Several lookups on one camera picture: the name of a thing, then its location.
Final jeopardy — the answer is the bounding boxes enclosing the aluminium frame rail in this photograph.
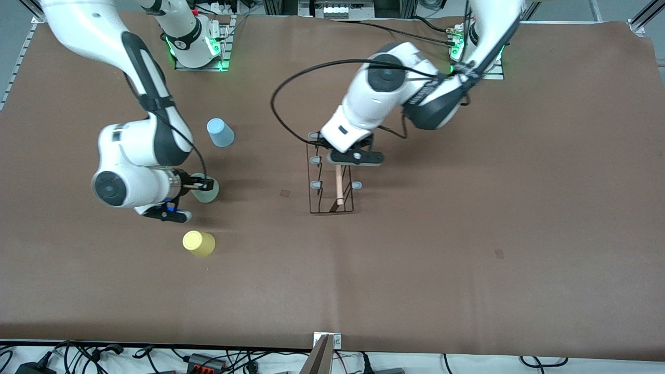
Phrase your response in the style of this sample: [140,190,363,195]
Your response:
[628,0,665,36]
[0,16,42,111]

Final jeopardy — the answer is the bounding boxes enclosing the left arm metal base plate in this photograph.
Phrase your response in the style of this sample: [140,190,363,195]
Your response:
[449,23,506,81]

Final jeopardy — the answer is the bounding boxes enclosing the black floor cable loop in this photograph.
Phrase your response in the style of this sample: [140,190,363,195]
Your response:
[520,355,568,368]

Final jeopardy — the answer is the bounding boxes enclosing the aluminium profile post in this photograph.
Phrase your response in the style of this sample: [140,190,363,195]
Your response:
[300,332,342,374]

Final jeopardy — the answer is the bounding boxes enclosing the brown table cover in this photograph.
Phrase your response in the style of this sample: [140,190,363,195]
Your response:
[0,11,665,360]

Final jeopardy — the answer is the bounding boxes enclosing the grey background equipment rack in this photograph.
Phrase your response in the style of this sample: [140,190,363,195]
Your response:
[298,0,376,19]

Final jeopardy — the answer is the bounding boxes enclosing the pale green plastic cup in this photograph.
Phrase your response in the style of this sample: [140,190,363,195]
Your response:
[190,172,220,204]

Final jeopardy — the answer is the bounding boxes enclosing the black wire cup holder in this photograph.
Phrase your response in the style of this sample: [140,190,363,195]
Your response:
[306,131,363,215]

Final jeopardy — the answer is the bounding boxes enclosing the light blue plastic cup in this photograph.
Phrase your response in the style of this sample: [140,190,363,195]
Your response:
[206,118,235,148]

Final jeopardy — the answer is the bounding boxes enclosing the black cable across table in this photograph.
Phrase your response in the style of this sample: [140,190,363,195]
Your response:
[330,16,460,47]

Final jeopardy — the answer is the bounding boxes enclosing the yellow plastic cup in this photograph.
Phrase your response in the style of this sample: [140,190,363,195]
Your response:
[182,230,216,258]

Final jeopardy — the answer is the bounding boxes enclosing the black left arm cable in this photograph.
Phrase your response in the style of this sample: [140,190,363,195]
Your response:
[270,58,471,151]

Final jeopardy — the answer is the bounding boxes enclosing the black power brick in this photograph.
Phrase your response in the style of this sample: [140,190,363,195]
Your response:
[15,361,56,374]

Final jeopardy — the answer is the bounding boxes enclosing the black power adapter orange buttons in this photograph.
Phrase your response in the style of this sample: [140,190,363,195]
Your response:
[186,353,228,372]

